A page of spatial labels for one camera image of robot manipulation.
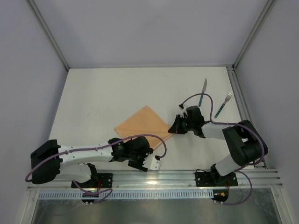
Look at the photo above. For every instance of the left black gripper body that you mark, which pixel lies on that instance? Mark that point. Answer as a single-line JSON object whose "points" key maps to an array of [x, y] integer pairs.
{"points": [[138, 164]]}

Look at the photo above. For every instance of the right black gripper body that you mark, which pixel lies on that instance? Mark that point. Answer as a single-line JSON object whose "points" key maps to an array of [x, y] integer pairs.
{"points": [[180, 124]]}

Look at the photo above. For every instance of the beige satin napkin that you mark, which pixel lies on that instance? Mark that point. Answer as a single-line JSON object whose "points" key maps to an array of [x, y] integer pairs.
{"points": [[145, 121]]}

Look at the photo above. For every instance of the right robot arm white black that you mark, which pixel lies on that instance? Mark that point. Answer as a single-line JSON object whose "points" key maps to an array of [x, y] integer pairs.
{"points": [[244, 143]]}

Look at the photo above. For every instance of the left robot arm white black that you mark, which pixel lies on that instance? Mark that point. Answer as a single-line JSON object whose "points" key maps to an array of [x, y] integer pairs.
{"points": [[53, 161]]}

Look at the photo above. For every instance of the left controller board with led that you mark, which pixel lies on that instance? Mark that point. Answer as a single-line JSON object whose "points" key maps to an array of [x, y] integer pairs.
{"points": [[89, 197]]}

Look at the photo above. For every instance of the right controller board yellow plug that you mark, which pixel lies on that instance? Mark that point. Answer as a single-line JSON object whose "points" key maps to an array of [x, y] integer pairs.
{"points": [[220, 195]]}

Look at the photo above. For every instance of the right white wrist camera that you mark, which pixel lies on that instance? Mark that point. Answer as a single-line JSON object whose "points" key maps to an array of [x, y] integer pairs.
{"points": [[183, 108]]}

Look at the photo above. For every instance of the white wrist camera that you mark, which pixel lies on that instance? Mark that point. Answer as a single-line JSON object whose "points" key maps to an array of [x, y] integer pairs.
{"points": [[151, 163], [183, 108]]}

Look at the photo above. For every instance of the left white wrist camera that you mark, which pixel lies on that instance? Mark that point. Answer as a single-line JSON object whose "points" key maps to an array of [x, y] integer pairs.
{"points": [[151, 163]]}

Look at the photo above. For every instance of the green handled knife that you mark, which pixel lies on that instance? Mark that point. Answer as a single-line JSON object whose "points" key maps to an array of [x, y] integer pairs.
{"points": [[203, 91]]}

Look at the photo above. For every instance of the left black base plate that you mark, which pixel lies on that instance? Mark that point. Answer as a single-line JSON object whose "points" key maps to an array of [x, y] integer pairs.
{"points": [[98, 180]]}

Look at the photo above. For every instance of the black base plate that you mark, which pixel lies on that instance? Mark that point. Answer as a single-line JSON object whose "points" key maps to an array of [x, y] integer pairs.
{"points": [[98, 180], [213, 179]]}

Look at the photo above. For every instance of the green handled fork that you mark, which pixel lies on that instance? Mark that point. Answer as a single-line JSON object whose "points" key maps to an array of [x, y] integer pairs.
{"points": [[227, 99]]}

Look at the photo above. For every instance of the slotted grey cable duct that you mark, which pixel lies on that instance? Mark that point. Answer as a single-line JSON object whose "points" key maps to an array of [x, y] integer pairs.
{"points": [[130, 194]]}

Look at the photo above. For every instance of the right side aluminium rail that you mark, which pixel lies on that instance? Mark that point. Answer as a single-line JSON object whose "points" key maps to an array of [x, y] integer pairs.
{"points": [[238, 94]]}

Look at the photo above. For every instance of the aluminium rail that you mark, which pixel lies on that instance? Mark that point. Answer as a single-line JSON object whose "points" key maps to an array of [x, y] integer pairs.
{"points": [[238, 94], [187, 179]]}

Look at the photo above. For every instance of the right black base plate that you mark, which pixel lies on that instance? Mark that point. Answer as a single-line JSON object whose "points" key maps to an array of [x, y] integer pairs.
{"points": [[213, 179]]}

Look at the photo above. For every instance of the front aluminium rail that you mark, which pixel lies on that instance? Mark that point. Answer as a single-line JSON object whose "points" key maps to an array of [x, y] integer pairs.
{"points": [[187, 179]]}

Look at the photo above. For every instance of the right corner aluminium post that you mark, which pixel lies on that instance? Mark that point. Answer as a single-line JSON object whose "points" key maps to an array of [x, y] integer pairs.
{"points": [[267, 8]]}

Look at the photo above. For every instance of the corner aluminium post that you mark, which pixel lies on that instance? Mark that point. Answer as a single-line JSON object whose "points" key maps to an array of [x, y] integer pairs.
{"points": [[45, 28], [267, 8]]}

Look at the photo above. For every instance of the left corner aluminium post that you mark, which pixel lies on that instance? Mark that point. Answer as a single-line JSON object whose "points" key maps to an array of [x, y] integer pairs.
{"points": [[45, 28]]}

